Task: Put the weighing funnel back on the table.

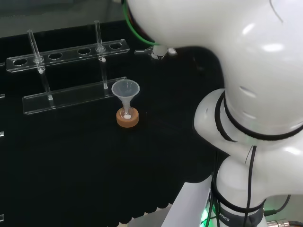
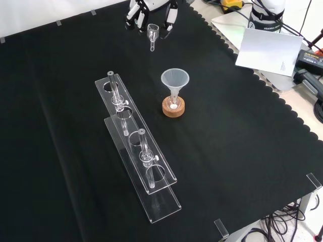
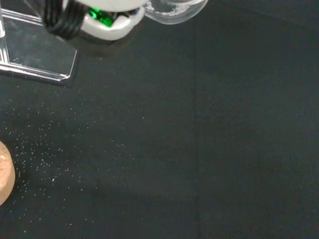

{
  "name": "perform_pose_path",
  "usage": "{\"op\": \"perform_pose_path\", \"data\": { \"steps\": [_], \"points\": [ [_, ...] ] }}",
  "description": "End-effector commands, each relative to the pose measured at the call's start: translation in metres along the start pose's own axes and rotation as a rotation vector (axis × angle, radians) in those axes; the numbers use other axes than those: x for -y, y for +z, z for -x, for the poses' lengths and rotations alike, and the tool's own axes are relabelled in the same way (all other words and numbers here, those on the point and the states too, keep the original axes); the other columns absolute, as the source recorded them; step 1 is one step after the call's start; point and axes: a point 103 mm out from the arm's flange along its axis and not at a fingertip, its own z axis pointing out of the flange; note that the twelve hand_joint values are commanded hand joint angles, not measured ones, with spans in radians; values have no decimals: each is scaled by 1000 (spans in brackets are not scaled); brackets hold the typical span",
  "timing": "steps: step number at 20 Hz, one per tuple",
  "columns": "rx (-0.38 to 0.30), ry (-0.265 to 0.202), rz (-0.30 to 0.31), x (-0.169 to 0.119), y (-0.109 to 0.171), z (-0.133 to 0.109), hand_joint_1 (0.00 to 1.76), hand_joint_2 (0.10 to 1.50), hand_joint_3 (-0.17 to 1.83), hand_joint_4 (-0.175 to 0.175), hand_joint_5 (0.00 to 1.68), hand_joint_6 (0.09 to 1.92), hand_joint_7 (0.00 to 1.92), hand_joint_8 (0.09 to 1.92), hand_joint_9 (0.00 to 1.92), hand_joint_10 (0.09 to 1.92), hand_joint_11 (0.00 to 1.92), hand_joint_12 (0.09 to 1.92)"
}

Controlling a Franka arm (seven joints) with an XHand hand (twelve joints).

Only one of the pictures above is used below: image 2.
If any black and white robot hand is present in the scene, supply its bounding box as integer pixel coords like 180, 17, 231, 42
125, 0, 180, 40

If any clear plastic funnel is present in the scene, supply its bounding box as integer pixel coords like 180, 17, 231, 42
160, 68, 190, 102

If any clear acrylic funnel stand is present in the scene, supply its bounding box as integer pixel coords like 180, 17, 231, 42
94, 71, 182, 224

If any pale board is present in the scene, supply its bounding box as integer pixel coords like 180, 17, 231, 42
210, 11, 303, 92

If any yellow stop button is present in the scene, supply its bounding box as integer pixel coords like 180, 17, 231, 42
220, 0, 245, 12

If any small round-bottom glass flask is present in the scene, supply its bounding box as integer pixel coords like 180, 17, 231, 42
166, 95, 181, 110

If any white paper card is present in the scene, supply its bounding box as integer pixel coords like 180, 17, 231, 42
235, 27, 304, 77

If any black bench cloth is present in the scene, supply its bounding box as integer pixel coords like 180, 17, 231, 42
0, 0, 323, 242

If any black power adapter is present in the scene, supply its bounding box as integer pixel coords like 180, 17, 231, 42
294, 49, 323, 76

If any clear cloth clip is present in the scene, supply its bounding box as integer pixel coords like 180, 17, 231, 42
213, 218, 230, 239
305, 173, 323, 190

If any grey table leg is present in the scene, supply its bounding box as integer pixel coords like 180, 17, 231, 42
298, 191, 316, 220

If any cork ring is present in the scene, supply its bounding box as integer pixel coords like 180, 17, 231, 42
162, 97, 186, 118

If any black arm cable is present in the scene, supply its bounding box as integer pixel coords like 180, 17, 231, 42
276, 19, 323, 54

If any black tool handle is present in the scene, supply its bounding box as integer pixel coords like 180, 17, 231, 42
293, 69, 323, 97

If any coiled black cable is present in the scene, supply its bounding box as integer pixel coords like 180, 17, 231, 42
313, 100, 323, 119

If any black cable bundle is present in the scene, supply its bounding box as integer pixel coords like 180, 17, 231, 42
248, 200, 321, 242

